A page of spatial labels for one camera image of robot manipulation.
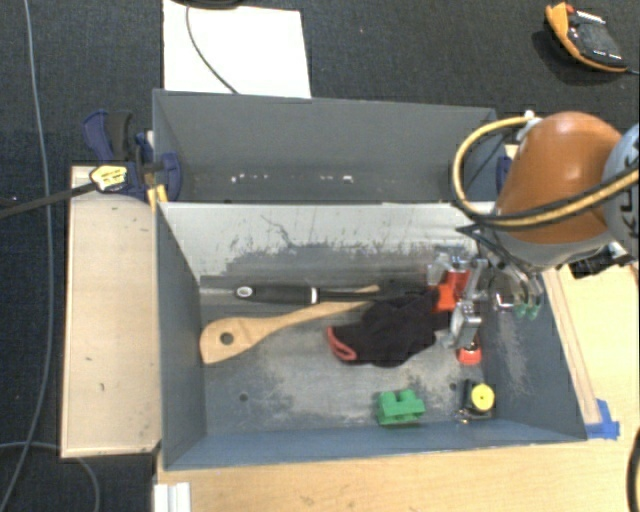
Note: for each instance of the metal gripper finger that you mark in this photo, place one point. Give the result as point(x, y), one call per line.
point(444, 265)
point(462, 330)

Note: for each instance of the red plastic object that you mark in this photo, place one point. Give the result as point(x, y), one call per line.
point(452, 292)

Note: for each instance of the black cloth with red loop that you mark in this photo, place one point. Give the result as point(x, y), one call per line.
point(395, 330)

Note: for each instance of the black and yellow round object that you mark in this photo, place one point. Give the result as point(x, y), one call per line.
point(481, 397)

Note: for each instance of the green toy block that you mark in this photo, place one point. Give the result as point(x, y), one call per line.
point(397, 407)

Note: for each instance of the grey metal bin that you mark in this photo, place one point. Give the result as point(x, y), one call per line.
point(310, 385)

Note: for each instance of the wooden spoon with hole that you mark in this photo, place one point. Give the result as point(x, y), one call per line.
point(235, 336)

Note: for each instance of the pale wood board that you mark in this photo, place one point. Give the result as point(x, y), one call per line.
point(110, 320)

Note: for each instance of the black cylinder on white bracket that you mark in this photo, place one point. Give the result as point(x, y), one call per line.
point(591, 267)

